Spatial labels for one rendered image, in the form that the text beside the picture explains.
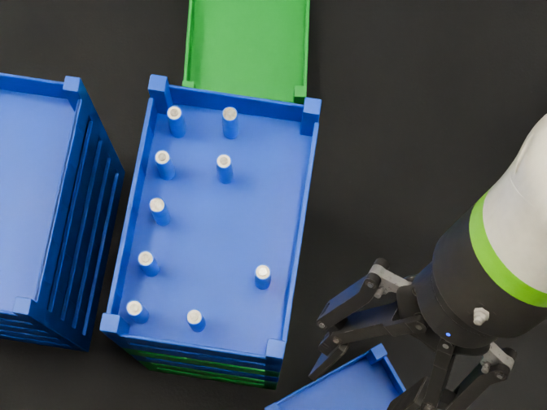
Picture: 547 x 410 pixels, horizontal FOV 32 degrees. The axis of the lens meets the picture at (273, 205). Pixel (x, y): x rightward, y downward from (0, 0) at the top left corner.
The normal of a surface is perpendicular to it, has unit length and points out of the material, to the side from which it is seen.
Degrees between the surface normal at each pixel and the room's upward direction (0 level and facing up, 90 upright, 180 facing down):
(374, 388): 0
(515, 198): 80
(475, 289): 64
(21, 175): 0
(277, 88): 0
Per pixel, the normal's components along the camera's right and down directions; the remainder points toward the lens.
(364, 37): 0.01, -0.25
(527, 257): -0.67, 0.55
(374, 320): -0.64, -0.72
